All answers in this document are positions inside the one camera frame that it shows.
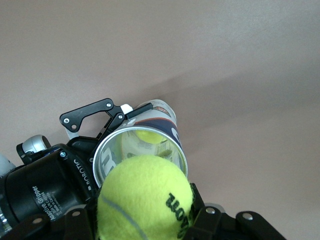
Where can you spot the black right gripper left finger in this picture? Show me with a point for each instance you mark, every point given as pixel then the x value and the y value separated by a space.
pixel 75 225

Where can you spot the brown table cover sheet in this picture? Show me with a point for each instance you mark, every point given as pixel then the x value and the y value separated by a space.
pixel 225 50

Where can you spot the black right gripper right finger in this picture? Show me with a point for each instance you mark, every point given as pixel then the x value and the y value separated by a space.
pixel 225 227

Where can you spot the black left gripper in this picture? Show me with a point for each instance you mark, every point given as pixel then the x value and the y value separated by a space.
pixel 50 180

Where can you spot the clear tennis ball can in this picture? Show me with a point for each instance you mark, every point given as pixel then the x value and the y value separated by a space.
pixel 160 120

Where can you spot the yellow-green tennis ball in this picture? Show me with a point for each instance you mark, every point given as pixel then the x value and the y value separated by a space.
pixel 145 195
pixel 147 136

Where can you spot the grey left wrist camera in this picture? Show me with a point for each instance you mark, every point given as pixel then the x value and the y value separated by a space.
pixel 35 145

